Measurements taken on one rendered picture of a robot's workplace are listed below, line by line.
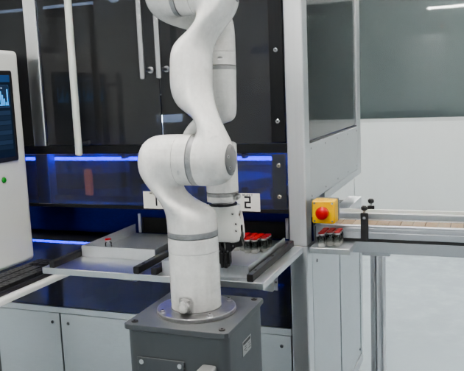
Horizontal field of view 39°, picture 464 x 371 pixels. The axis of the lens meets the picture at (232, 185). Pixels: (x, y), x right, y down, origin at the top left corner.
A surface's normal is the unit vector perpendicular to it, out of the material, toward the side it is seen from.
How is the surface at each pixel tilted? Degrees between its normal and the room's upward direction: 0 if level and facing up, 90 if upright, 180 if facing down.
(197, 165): 96
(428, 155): 90
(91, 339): 90
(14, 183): 90
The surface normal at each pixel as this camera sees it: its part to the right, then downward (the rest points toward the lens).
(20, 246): 0.92, 0.02
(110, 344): -0.36, 0.15
